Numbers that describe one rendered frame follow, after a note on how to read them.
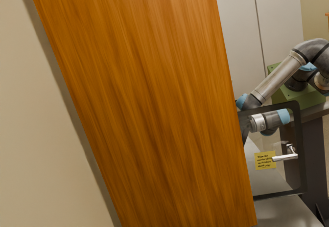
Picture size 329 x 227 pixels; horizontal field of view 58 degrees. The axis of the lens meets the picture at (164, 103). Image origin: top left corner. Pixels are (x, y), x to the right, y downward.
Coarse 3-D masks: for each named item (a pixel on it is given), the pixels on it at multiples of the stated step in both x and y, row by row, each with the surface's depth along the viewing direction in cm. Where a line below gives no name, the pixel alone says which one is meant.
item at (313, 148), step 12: (312, 120) 189; (312, 132) 192; (312, 144) 195; (312, 156) 198; (324, 156) 200; (312, 168) 201; (324, 168) 204; (312, 180) 205; (324, 180) 207; (312, 192) 208; (324, 192) 210; (312, 204) 212; (324, 204) 214; (324, 216) 218
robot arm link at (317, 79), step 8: (328, 48) 128; (320, 56) 129; (328, 56) 127; (312, 64) 135; (320, 64) 130; (328, 64) 128; (320, 72) 138; (328, 72) 129; (312, 80) 169; (320, 80) 155; (328, 80) 146; (320, 88) 163; (328, 88) 161
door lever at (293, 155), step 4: (288, 148) 109; (292, 148) 109; (292, 152) 107; (276, 156) 106; (280, 156) 106; (284, 156) 105; (288, 156) 105; (292, 156) 104; (296, 156) 104; (272, 160) 106; (276, 160) 106; (280, 160) 105
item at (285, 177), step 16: (240, 112) 105; (256, 112) 104; (272, 112) 104; (288, 112) 104; (240, 128) 107; (256, 128) 107; (272, 128) 106; (288, 128) 106; (256, 144) 109; (272, 144) 109; (288, 144) 108; (288, 160) 111; (304, 160) 110; (256, 176) 114; (272, 176) 114; (288, 176) 113; (304, 176) 113; (256, 192) 117; (272, 192) 117; (288, 192) 116; (304, 192) 116
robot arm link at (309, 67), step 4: (308, 64) 168; (300, 68) 170; (304, 68) 168; (308, 68) 167; (312, 68) 166; (316, 68) 167; (296, 72) 175; (300, 72) 172; (304, 72) 170; (308, 72) 169; (312, 72) 168; (316, 72) 167; (296, 76) 177; (300, 76) 175; (304, 76) 172; (308, 76) 169; (312, 76) 168; (300, 80) 178; (304, 80) 177; (308, 80) 171
